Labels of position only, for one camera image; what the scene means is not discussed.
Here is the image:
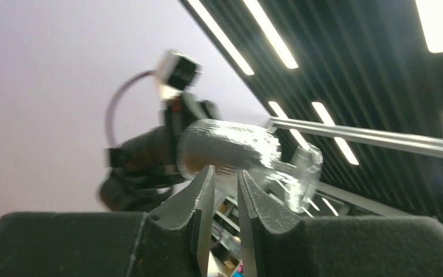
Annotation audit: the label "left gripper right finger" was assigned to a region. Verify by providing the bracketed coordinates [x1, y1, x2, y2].
[238, 171, 443, 276]

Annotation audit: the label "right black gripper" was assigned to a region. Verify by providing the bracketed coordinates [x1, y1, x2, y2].
[164, 92, 222, 153]

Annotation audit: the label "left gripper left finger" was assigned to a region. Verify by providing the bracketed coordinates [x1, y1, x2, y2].
[0, 166, 215, 276]

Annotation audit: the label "clear wine glass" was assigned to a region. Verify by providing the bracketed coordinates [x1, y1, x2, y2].
[177, 119, 323, 214]

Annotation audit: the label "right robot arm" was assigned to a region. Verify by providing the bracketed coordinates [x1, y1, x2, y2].
[98, 92, 221, 212]

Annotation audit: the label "ceiling light strips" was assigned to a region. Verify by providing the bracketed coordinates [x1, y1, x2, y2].
[187, 0, 443, 192]

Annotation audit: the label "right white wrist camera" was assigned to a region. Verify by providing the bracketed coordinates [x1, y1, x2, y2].
[153, 49, 202, 101]

